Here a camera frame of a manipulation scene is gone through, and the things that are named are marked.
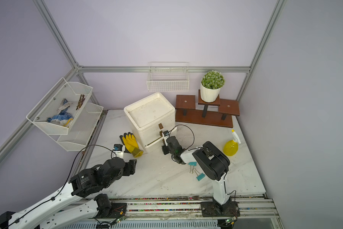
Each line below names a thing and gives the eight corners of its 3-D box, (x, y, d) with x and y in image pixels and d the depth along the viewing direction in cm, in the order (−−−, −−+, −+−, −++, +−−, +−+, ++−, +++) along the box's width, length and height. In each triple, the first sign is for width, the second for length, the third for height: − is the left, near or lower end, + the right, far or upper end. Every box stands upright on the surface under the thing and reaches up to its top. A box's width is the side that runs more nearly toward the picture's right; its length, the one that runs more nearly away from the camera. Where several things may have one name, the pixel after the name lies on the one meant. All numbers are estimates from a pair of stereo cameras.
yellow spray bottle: (229, 158, 95) (239, 144, 81) (220, 147, 101) (227, 132, 86) (234, 155, 97) (245, 140, 83) (225, 144, 102) (233, 129, 88)
